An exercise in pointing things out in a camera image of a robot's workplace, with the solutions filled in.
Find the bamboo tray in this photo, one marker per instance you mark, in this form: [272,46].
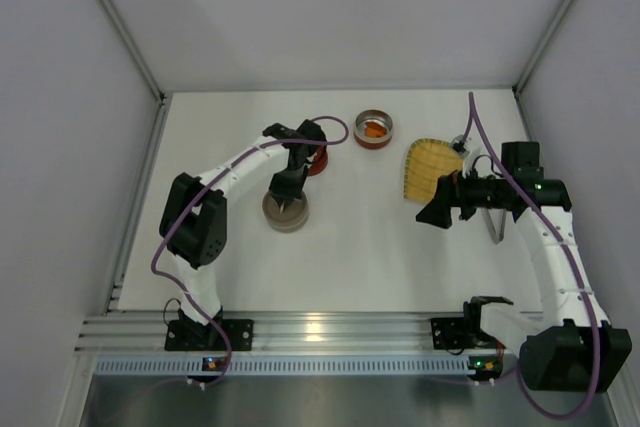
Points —
[426,161]

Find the red round lid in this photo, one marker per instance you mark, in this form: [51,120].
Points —
[318,162]

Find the metal tongs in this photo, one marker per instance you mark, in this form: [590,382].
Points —
[495,222]

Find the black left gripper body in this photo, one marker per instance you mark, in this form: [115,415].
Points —
[286,187]

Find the orange carrot piece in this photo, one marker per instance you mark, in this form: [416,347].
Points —
[374,133]

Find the brown round lid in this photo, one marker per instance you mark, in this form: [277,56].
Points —
[298,208]

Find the left frame post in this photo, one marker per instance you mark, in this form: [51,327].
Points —
[129,44]

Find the red-banded steel bowl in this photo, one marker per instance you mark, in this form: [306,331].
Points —
[374,115]

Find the aluminium mounting rail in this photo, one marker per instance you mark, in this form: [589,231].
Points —
[296,333]

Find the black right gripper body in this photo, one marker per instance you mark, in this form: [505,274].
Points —
[448,198]

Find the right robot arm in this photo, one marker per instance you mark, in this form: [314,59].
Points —
[574,346]

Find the frame post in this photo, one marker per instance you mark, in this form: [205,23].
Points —
[129,44]
[552,27]

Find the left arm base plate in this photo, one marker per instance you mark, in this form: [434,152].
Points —
[189,336]

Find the slotted cable duct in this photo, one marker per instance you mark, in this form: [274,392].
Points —
[296,365]

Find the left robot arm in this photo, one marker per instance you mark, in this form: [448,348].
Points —
[193,225]

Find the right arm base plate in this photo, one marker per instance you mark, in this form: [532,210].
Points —
[460,334]

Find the beige-banded steel bowl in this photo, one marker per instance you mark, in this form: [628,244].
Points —
[286,226]

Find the right frame post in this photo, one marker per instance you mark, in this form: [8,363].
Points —
[552,27]

